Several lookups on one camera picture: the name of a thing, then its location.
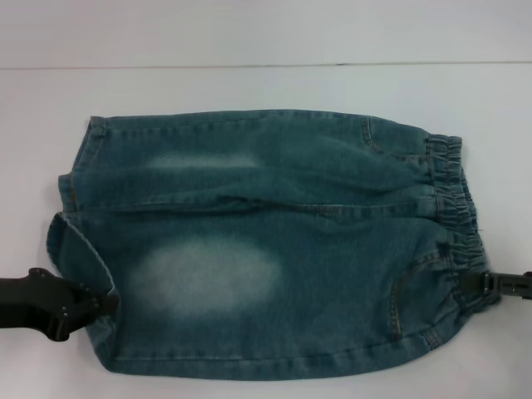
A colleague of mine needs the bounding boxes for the blue denim shorts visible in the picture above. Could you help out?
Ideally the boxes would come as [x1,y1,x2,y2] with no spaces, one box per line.
[45,110,494,373]

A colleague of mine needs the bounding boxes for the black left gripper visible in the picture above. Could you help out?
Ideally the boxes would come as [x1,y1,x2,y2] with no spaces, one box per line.
[0,268,121,342]

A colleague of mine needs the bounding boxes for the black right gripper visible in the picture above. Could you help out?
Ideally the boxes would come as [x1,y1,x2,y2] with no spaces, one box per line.
[459,269,532,301]

